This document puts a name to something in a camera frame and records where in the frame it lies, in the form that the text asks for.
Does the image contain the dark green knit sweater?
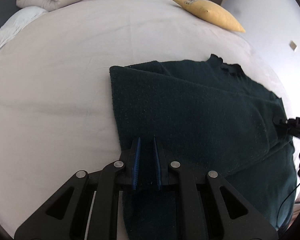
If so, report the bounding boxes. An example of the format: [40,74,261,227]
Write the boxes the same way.
[109,55,296,230]

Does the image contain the white bed sheet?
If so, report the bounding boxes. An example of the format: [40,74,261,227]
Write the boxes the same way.
[0,0,283,236]

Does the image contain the yellow pillow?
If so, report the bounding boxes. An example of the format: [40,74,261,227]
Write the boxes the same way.
[172,0,245,33]

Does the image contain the black cable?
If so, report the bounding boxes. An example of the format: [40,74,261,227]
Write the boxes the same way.
[276,172,300,231]

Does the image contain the wall socket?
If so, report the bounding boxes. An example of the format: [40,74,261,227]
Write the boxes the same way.
[289,41,297,51]

